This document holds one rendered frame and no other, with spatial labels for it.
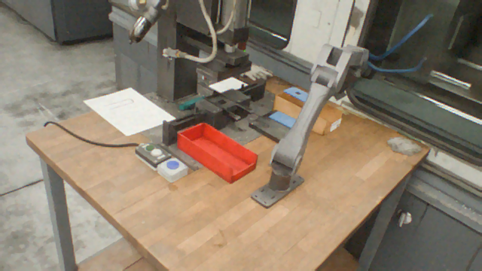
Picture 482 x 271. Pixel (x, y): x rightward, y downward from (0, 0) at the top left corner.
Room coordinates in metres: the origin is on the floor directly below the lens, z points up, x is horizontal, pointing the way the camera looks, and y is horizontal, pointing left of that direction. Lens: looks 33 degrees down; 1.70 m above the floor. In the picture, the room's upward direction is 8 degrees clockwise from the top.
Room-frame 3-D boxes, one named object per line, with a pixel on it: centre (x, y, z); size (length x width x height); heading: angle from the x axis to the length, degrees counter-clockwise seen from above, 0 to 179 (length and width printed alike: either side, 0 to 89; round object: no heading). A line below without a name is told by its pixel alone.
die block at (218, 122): (1.34, 0.09, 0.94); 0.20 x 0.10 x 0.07; 143
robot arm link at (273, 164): (0.98, -0.14, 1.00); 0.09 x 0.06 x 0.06; 61
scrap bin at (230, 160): (1.08, 0.08, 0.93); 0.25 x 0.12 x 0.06; 53
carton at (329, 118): (1.45, -0.25, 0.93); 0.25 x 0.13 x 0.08; 53
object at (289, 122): (1.36, -0.18, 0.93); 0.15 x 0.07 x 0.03; 57
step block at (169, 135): (1.14, 0.24, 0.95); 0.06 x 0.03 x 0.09; 143
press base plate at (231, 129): (1.41, 0.14, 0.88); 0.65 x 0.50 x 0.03; 143
